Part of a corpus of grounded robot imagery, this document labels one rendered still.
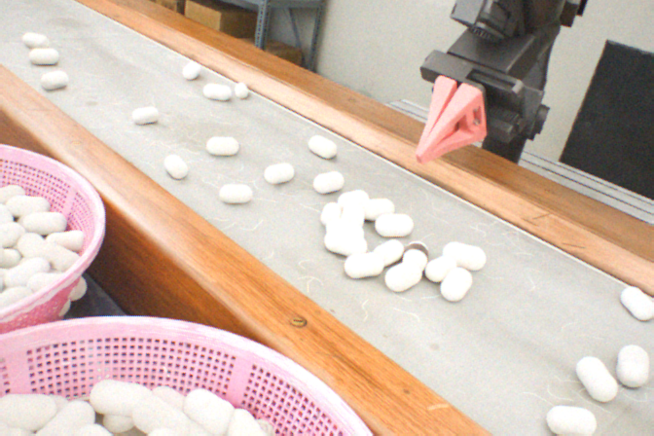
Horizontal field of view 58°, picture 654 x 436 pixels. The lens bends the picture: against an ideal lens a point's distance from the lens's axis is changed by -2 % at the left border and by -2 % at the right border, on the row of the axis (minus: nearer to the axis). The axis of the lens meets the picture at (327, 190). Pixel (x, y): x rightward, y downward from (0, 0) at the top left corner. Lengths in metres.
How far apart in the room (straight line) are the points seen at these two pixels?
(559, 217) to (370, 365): 0.34
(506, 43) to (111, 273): 0.41
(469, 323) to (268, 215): 0.20
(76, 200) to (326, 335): 0.25
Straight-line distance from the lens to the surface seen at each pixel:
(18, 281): 0.46
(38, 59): 0.90
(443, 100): 0.56
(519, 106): 0.58
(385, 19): 2.94
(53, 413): 0.37
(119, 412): 0.37
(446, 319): 0.48
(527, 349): 0.48
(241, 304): 0.40
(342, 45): 3.10
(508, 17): 0.57
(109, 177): 0.54
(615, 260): 0.64
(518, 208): 0.67
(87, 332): 0.37
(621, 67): 2.50
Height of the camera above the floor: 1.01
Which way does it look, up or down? 26 degrees down
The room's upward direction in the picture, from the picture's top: 12 degrees clockwise
